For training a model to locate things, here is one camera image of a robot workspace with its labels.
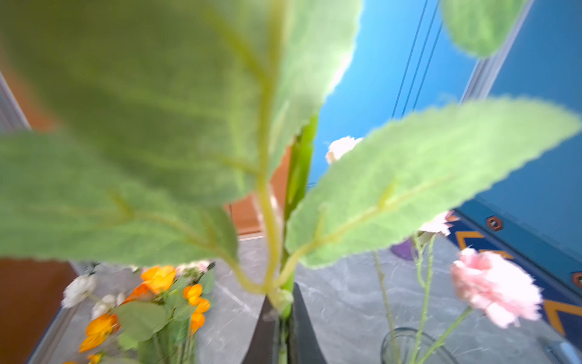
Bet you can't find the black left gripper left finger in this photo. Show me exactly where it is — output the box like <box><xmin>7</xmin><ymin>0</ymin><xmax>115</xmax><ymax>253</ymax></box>
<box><xmin>242</xmin><ymin>297</ymin><xmax>280</xmax><ymax>364</ymax></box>

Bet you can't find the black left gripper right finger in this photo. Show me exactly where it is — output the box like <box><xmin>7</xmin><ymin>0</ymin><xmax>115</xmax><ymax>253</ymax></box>
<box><xmin>288</xmin><ymin>283</ymin><xmax>327</xmax><ymax>364</ymax></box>

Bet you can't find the clear glass vase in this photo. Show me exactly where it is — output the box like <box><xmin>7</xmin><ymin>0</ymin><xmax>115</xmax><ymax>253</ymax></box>
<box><xmin>380</xmin><ymin>327</ymin><xmax>458</xmax><ymax>364</ymax></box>

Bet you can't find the pink peony flower stem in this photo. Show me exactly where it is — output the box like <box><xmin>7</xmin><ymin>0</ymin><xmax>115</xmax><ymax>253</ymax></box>
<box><xmin>175</xmin><ymin>260</ymin><xmax>212</xmax><ymax>279</ymax></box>

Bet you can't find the pink carnation flower stem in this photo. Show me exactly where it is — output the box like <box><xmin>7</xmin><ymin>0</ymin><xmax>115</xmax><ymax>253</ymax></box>
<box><xmin>372</xmin><ymin>208</ymin><xmax>544</xmax><ymax>364</ymax></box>

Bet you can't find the white rose bud stem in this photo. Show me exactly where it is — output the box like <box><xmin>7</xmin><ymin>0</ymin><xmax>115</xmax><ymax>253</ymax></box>
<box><xmin>325</xmin><ymin>136</ymin><xmax>362</xmax><ymax>165</ymax></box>

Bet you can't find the cream white rose stem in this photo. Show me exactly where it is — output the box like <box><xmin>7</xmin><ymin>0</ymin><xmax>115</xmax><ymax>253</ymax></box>
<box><xmin>0</xmin><ymin>0</ymin><xmax>582</xmax><ymax>364</ymax></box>

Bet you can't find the blue purple glass vase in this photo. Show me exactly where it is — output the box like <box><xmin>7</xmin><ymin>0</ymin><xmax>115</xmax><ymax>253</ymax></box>
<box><xmin>390</xmin><ymin>239</ymin><xmax>418</xmax><ymax>261</ymax></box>

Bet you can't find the yellow orange poppy stem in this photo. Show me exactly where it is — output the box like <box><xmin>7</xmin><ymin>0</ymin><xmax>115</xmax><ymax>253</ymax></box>
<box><xmin>78</xmin><ymin>313</ymin><xmax>120</xmax><ymax>364</ymax></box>

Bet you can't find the white small daisy flower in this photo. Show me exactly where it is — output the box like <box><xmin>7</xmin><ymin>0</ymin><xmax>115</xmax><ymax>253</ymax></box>
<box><xmin>61</xmin><ymin>275</ymin><xmax>96</xmax><ymax>309</ymax></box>

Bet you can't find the small light blue cylinder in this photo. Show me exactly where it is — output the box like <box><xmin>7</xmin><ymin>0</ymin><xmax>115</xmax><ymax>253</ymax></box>
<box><xmin>540</xmin><ymin>338</ymin><xmax>581</xmax><ymax>364</ymax></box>

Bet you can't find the aluminium corner post right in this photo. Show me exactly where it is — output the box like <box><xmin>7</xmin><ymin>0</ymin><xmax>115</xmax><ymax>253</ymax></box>
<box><xmin>461</xmin><ymin>0</ymin><xmax>534</xmax><ymax>103</ymax></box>

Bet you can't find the aluminium corner post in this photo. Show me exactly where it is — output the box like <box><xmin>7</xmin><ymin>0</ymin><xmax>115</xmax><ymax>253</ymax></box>
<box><xmin>0</xmin><ymin>74</ymin><xmax>30</xmax><ymax>133</ymax></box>
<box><xmin>461</xmin><ymin>0</ymin><xmax>534</xmax><ymax>103</ymax></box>

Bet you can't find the aluminium corner post left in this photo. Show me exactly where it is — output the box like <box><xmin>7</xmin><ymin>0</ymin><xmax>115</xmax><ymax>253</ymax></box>
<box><xmin>0</xmin><ymin>74</ymin><xmax>30</xmax><ymax>133</ymax></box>

